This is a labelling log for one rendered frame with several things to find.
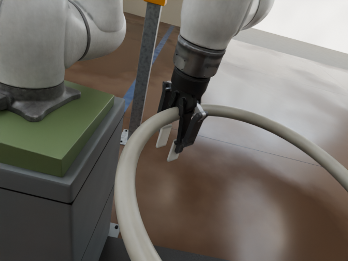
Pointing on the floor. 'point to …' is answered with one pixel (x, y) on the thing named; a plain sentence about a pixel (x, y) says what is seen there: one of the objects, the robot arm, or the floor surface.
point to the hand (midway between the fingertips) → (169, 143)
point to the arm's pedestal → (63, 202)
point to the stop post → (144, 65)
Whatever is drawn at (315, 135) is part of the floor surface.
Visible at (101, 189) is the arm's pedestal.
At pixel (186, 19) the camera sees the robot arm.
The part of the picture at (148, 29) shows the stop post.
